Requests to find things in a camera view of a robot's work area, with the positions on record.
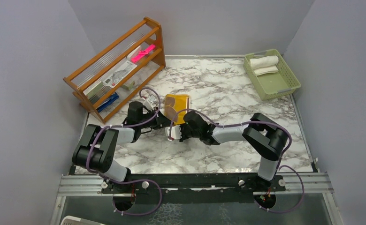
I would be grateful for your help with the small green staples box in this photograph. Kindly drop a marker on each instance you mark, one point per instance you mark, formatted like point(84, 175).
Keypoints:
point(129, 85)

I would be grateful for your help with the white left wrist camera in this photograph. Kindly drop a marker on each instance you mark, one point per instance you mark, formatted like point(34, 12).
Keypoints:
point(150, 102)

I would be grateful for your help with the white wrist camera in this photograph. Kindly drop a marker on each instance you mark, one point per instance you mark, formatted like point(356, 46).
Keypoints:
point(174, 133)
point(150, 102)

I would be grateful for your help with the blue pen pack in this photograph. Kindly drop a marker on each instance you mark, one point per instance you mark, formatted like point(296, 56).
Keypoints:
point(108, 102)

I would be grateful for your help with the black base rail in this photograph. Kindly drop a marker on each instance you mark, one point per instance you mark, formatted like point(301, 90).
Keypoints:
point(189, 188)

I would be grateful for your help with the green stapler box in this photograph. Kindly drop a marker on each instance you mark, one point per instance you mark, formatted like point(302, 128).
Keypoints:
point(96, 91)

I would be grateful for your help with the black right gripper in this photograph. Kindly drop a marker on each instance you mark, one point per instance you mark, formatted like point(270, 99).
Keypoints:
point(183, 137)

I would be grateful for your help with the yellow towel white trim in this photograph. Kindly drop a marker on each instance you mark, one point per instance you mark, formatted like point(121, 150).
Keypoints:
point(173, 104)

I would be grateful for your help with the pink plastic tool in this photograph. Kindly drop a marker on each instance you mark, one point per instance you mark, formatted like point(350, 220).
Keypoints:
point(143, 53)

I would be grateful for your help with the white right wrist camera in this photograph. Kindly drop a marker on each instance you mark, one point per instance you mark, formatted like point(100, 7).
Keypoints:
point(174, 133)

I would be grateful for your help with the white terry towel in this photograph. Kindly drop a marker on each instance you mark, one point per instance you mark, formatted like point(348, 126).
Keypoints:
point(264, 65)

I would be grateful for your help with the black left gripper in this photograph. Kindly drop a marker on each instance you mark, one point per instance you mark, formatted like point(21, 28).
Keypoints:
point(161, 121)

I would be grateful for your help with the white bin corner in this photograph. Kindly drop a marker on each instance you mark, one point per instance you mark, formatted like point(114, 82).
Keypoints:
point(71, 220)

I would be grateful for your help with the ruler set clear package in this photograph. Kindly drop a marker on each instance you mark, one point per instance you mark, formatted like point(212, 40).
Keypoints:
point(116, 74)

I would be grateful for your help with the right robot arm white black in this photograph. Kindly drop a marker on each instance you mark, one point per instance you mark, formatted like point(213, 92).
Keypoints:
point(268, 138)

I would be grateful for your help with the light green plastic basket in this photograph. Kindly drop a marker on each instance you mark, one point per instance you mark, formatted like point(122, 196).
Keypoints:
point(273, 85)

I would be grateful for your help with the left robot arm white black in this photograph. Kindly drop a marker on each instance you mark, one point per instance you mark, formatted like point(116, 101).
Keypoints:
point(96, 147)

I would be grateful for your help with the wooden shelf rack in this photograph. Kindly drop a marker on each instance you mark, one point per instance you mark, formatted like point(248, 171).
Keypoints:
point(145, 33)

